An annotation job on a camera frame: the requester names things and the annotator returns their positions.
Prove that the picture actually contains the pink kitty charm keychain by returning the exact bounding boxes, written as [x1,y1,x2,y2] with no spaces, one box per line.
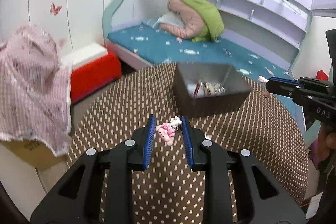
[155,116,183,146]

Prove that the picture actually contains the red storage box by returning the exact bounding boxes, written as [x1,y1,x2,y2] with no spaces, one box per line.
[70,52,123,105]

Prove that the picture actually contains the teal candy-print mattress cover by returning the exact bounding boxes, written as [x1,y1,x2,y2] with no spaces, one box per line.
[108,21,292,83]

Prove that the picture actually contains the silver chain necklace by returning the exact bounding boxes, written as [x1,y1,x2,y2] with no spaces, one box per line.
[202,81,228,95]

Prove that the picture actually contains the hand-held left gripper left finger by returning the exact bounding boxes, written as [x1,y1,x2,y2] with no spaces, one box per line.
[30,115,156,224]

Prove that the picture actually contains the black rectangular box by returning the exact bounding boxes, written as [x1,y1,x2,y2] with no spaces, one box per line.
[173,63,252,118]

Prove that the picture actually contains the red bead bracelet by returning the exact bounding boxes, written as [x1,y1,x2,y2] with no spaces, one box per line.
[192,83,204,98]

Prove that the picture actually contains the lilac wall shelf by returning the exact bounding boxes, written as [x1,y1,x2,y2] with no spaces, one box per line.
[175,0,309,50]

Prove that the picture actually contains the cardboard box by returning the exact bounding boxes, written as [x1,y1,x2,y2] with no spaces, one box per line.
[0,139,68,172]

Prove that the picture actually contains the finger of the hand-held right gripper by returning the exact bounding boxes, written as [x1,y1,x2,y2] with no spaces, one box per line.
[266,76,303,98]

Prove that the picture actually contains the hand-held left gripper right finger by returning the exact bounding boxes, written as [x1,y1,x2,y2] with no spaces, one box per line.
[181,115,307,224]

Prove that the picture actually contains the white pillow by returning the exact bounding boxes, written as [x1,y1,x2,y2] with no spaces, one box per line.
[154,13,182,30]

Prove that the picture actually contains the pink printed cloth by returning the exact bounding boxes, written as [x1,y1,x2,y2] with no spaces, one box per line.
[0,25,73,158]

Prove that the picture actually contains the white flat box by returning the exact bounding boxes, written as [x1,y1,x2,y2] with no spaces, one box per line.
[62,43,109,68]

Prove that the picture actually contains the person's right hand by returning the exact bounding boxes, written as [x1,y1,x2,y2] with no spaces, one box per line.
[324,132,336,151]

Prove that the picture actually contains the green and pink quilt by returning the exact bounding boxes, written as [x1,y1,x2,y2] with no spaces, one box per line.
[159,0,225,43]

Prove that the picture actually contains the red butterfly sticker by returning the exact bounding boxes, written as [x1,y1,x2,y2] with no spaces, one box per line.
[50,2,63,15]

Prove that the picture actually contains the pale pink bead bracelet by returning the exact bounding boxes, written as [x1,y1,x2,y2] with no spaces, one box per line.
[258,75,274,98]

